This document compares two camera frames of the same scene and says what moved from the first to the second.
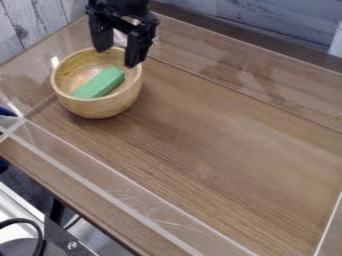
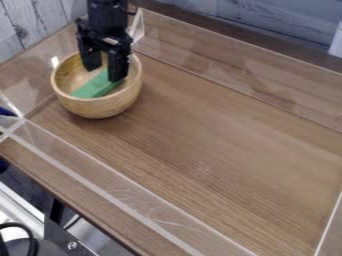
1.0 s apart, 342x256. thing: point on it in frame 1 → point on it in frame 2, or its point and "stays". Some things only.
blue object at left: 7,112 stays
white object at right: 335,45 stays
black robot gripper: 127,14 → 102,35
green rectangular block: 103,81 stays
